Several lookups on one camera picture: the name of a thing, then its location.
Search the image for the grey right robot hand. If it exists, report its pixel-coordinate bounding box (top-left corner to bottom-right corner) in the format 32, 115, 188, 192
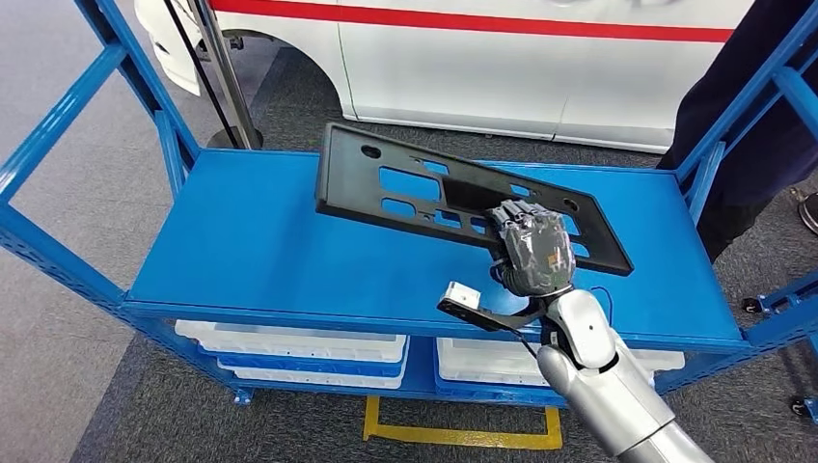
485, 199, 577, 298

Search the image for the black plastic panel part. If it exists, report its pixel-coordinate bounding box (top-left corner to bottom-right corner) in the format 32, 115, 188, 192
314, 123, 635, 277

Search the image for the blue metal shelf rack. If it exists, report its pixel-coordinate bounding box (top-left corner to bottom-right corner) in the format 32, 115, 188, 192
0, 0, 818, 410

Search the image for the white plastic bin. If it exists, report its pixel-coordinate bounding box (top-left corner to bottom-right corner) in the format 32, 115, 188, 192
217, 361, 405, 390
441, 357, 656, 389
174, 319, 408, 364
436, 337, 686, 373

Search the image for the white car with red stripe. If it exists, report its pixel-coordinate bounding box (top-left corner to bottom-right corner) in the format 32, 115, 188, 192
134, 0, 755, 154

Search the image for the person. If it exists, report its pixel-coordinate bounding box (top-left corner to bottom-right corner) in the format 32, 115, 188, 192
658, 0, 818, 263

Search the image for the blue wheeled cart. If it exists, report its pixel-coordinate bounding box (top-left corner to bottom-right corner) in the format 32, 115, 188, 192
742, 271, 818, 426

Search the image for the chrome pole stand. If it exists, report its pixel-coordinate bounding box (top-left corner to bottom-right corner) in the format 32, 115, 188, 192
185, 0, 264, 150

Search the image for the thin black rod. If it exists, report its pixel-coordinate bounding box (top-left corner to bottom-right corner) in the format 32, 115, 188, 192
162, 0, 241, 149

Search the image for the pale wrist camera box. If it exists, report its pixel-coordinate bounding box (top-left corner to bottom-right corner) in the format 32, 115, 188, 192
437, 282, 487, 321

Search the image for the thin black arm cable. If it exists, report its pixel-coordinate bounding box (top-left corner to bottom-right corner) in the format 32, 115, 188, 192
587, 286, 616, 328

